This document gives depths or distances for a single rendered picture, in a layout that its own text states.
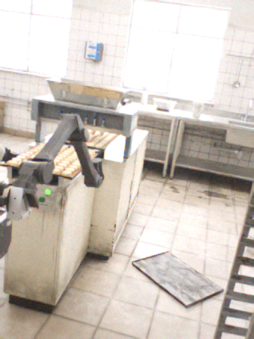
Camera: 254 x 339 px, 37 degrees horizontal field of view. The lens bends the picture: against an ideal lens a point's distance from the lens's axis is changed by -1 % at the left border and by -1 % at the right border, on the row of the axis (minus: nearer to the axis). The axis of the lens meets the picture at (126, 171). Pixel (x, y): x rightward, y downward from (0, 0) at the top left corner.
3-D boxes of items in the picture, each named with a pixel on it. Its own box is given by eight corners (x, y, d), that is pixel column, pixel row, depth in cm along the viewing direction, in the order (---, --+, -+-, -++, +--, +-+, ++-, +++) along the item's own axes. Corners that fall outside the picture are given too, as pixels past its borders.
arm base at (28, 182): (0, 187, 126) (34, 194, 125) (10, 169, 131) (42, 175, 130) (6, 201, 133) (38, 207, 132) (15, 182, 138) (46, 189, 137)
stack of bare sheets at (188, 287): (131, 264, 297) (131, 261, 296) (168, 253, 322) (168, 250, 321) (186, 308, 253) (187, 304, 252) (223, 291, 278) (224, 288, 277)
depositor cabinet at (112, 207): (72, 194, 420) (81, 119, 395) (136, 206, 410) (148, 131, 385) (23, 247, 299) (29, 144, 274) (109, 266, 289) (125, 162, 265)
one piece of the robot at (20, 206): (19, 221, 125) (23, 188, 123) (5, 218, 126) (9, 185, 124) (31, 214, 135) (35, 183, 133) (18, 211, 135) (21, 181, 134)
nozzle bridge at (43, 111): (45, 136, 305) (49, 94, 295) (133, 152, 296) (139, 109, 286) (28, 144, 274) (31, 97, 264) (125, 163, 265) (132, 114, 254)
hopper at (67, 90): (58, 95, 292) (60, 77, 288) (128, 107, 285) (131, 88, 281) (44, 99, 265) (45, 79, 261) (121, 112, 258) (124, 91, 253)
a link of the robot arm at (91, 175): (60, 132, 169) (83, 133, 166) (64, 122, 172) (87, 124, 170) (82, 188, 202) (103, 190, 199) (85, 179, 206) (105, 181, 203)
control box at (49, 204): (15, 201, 210) (16, 178, 206) (55, 209, 207) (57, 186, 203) (12, 203, 207) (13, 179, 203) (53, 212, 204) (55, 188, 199)
